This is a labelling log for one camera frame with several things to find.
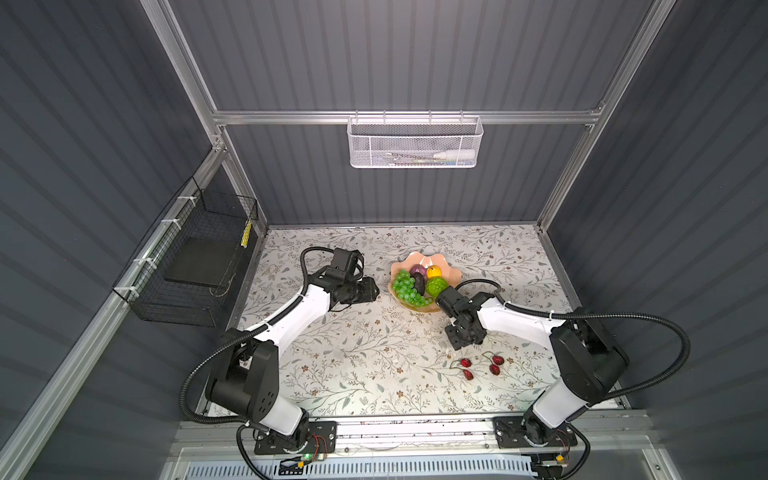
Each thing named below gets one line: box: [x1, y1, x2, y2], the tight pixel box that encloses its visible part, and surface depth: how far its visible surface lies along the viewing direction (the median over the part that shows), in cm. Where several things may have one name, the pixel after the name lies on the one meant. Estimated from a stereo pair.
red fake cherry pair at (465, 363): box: [449, 358, 474, 381], surface depth 86 cm
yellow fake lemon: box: [427, 265, 443, 279], surface depth 101 cm
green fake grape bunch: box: [392, 269, 433, 307], surface depth 95 cm
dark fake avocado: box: [413, 272, 426, 296], surface depth 98 cm
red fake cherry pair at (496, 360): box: [481, 350, 505, 376], surface depth 86 cm
